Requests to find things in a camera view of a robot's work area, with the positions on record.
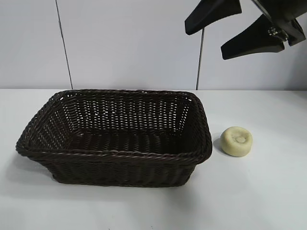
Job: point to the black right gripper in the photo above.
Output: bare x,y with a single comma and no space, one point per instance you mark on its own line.
283,9

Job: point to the pale yellow egg yolk pastry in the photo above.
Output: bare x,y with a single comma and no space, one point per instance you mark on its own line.
231,147

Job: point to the dark brown wicker basket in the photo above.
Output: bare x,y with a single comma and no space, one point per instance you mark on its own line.
120,167

